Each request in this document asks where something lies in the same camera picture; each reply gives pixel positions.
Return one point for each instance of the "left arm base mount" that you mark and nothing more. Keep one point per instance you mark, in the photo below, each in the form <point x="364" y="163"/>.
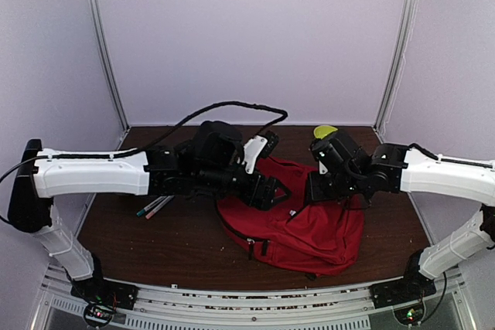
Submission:
<point x="103" y="299"/>

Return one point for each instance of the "red backpack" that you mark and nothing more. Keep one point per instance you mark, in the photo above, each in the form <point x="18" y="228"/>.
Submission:
<point x="322" y="238"/>

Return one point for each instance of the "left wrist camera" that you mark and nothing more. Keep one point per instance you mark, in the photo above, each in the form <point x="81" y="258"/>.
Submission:
<point x="260" y="146"/>

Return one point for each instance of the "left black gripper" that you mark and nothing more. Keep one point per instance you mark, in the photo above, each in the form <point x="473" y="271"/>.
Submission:
<point x="264" y="202"/>

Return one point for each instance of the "lime green bowl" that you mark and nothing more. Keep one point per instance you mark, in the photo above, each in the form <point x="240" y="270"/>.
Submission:
<point x="321" y="131"/>

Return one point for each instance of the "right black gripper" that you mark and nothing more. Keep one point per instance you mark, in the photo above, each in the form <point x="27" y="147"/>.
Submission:
<point x="315" y="192"/>

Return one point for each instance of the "pink capped white marker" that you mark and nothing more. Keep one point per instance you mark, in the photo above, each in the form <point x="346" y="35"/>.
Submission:
<point x="154" y="211"/>

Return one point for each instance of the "aluminium frame post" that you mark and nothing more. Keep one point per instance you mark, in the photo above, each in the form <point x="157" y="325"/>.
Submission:
<point x="396" y="67"/>
<point x="107" y="67"/>

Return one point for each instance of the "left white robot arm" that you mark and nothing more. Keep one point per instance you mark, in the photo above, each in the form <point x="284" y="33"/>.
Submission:
<point x="44" y="173"/>

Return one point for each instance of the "front aluminium rail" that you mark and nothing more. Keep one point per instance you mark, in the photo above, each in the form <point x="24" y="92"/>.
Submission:
<point x="159" y="307"/>

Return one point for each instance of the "right aluminium frame post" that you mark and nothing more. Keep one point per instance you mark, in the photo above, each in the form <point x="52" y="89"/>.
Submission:
<point x="396" y="67"/>

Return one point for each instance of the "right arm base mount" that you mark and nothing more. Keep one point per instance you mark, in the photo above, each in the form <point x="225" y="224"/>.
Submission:
<point x="404" y="297"/>

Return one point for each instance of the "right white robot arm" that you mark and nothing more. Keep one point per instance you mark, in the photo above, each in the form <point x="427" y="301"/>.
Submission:
<point x="411" y="168"/>

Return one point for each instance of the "left aluminium frame post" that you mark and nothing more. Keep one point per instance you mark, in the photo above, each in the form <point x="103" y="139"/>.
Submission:
<point x="107" y="67"/>

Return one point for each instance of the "teal capped white marker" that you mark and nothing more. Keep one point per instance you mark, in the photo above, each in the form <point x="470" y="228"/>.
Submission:
<point x="150" y="206"/>

